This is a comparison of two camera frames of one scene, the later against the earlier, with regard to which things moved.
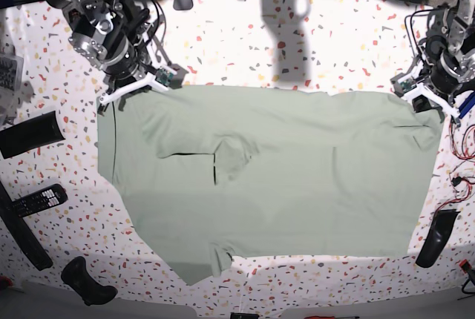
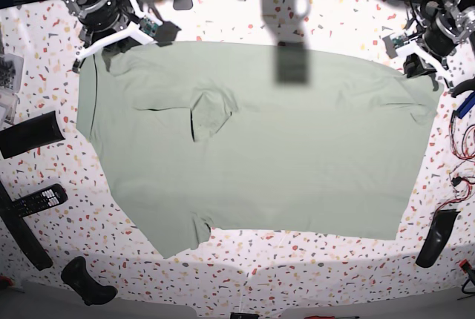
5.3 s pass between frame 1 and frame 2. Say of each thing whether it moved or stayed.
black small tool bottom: stayed
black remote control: stayed
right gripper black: moved
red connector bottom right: stayed
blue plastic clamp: stayed
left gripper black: moved
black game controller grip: stayed
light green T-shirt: moved
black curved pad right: stayed
